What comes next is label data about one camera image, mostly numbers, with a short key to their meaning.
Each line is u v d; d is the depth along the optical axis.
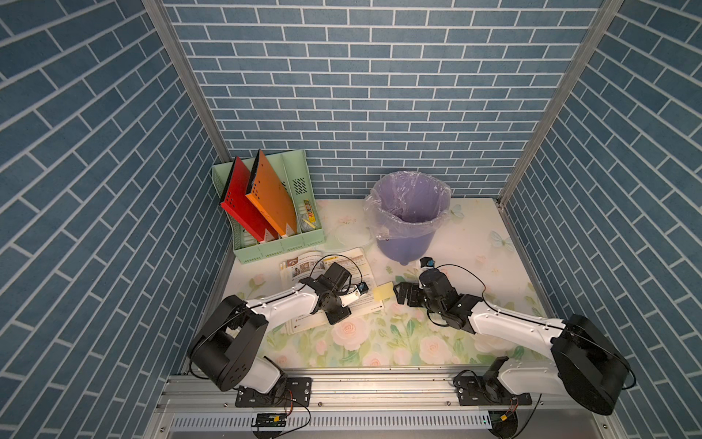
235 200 0.84
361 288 0.79
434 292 0.67
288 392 0.72
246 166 0.97
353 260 1.01
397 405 0.72
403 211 1.01
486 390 0.67
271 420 0.72
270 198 1.02
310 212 1.15
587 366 0.42
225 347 0.43
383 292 0.92
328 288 0.68
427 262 0.78
